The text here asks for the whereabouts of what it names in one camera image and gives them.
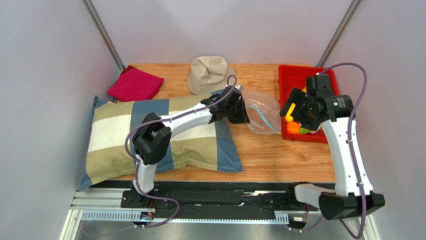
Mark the fake orange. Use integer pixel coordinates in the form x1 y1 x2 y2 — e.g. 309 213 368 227
285 121 301 135

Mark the clear zip top bag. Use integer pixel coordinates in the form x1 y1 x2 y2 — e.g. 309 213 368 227
242 89 282 135

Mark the fake white cauliflower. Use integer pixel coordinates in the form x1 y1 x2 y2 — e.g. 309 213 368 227
298 127 317 135

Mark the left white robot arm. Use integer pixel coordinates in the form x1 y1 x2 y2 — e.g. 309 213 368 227
120 85 250 208

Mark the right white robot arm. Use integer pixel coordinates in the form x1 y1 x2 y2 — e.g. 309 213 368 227
280 74 386 220

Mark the red plastic bin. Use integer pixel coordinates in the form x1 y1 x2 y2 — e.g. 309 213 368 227
278 65 353 144

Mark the beige bucket hat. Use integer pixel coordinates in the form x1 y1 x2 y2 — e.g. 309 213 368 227
187 56 235 95

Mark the plaid pillow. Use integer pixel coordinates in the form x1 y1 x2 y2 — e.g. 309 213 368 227
77 93 243 191

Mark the magenta folded cloth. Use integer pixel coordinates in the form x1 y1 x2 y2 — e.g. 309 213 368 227
106 65 164 102

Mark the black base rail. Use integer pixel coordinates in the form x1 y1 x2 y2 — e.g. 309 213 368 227
120 181 319 220

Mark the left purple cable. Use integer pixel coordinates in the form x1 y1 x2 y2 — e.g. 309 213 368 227
124 74 239 229

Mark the purple cable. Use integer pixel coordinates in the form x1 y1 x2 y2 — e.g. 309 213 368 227
124 74 239 229
301 62 369 240

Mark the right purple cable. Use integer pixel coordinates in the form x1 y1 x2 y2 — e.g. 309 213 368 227
301 62 369 240

